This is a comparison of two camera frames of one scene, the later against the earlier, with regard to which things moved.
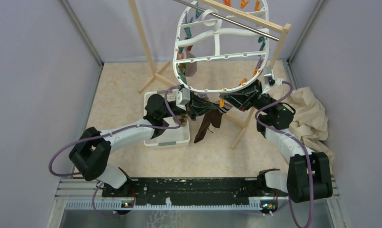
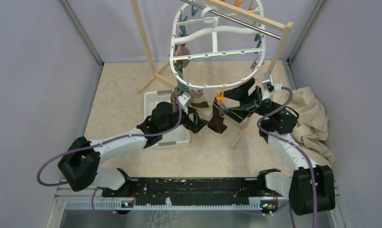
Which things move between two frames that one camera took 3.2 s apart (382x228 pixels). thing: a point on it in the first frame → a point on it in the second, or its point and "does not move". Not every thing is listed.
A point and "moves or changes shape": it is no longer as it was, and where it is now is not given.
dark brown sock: [214, 118] moves or changes shape
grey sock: [191, 67] → [185, 51]
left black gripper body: [186, 109] → [185, 120]
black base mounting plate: [187, 190] does not move
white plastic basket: [175, 134] does not move
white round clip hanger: [225, 32] moves or changes shape
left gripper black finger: [196, 106] → [198, 122]
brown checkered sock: [183, 118] moves or changes shape
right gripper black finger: [243, 99] → [240, 113]
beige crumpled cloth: [310, 123] does not move
